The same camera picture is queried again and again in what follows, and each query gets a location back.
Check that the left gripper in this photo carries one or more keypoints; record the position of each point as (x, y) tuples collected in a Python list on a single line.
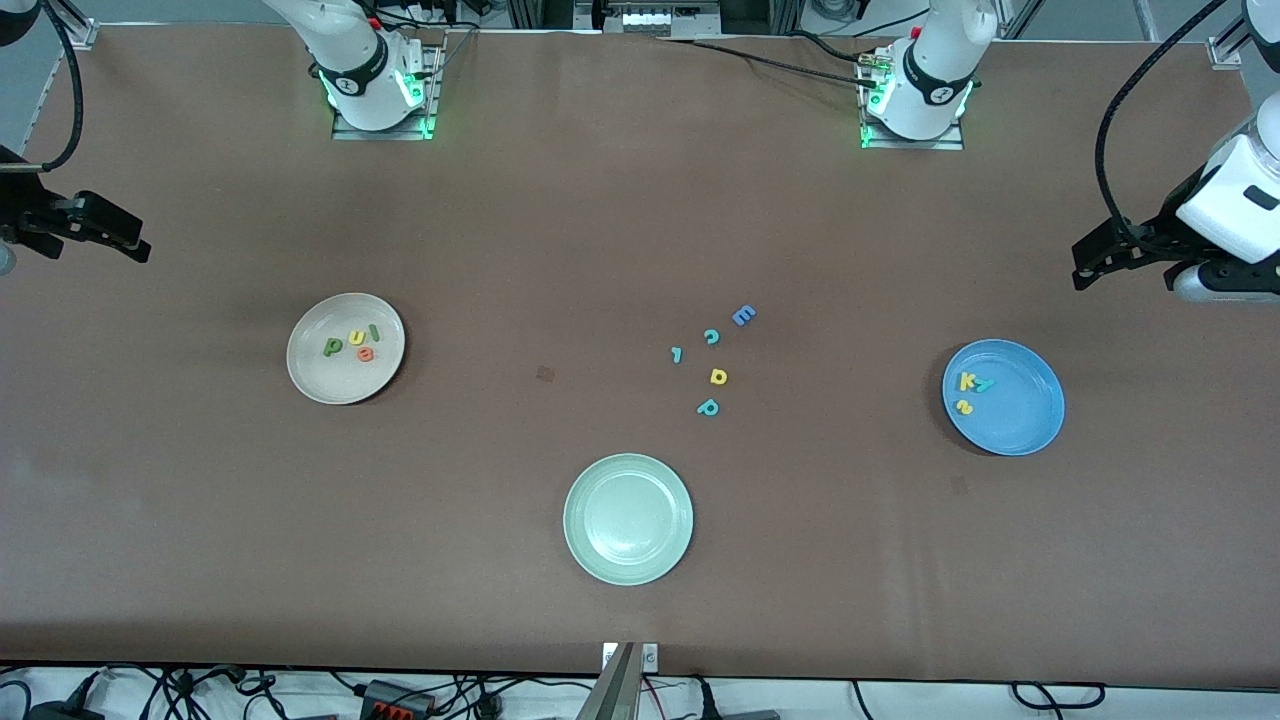
[(1166, 227)]

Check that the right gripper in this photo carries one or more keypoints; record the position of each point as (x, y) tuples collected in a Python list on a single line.
[(22, 214)]

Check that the green foam letter d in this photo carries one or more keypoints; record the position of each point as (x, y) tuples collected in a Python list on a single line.
[(327, 349)]

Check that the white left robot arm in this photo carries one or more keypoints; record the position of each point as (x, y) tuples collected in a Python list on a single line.
[(930, 60)]

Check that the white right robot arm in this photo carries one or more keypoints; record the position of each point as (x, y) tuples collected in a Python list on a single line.
[(350, 60)]

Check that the blue round plate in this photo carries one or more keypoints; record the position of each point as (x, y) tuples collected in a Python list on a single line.
[(1015, 425)]

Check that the beige round plate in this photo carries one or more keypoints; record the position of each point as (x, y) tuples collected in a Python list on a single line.
[(345, 380)]

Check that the blue foam letter E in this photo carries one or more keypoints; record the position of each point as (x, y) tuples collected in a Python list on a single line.
[(744, 316)]

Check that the teal foam letter p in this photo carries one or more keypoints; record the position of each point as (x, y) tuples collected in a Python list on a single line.
[(714, 406)]

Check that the black power adapter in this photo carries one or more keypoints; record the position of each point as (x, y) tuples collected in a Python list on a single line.
[(60, 712)]

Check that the pale green round plate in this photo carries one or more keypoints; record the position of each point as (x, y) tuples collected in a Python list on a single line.
[(628, 520)]

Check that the red black power strip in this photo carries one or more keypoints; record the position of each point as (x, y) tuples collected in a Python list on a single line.
[(395, 700)]

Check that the black power plug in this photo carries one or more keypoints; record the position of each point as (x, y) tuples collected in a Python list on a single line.
[(705, 700)]

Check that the aluminium profile bar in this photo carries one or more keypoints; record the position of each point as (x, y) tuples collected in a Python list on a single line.
[(615, 690)]

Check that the metal corner bracket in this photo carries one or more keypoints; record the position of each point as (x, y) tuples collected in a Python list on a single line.
[(1225, 52), (85, 40)]

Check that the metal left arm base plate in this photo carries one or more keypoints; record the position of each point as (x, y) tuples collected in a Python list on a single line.
[(910, 144)]

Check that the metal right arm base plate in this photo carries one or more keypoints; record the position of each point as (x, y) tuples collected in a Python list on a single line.
[(380, 135)]

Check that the white mounting bracket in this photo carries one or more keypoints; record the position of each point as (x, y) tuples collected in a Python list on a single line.
[(650, 657)]

